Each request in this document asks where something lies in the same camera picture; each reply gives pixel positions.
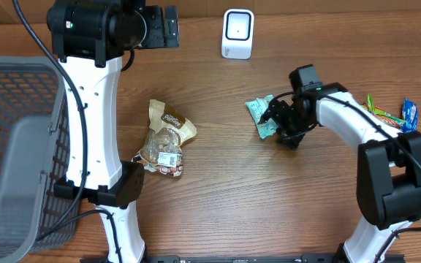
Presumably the teal white snack packet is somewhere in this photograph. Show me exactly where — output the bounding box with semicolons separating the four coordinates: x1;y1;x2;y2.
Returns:
245;94;281;140

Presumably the green Haribo candy bag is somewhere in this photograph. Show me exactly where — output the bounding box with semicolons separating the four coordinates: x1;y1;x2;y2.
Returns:
362;94;406;129

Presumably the beige cookie snack bag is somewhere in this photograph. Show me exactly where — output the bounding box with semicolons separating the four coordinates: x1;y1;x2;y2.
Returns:
132;99;197;177

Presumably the blue snack wrapper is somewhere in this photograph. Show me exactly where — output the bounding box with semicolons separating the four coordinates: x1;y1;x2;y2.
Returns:
402;99;419;133

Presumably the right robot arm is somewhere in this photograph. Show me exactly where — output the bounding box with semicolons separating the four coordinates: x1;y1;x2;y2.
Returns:
259;64;421;263

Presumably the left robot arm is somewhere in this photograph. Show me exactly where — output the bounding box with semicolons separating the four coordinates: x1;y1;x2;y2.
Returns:
47;1;179;262

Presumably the white barcode scanner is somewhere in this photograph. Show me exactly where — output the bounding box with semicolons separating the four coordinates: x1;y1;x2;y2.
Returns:
221;9;254;60

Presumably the grey plastic shopping basket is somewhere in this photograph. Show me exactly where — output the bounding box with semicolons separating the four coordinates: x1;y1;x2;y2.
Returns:
0;56;78;262

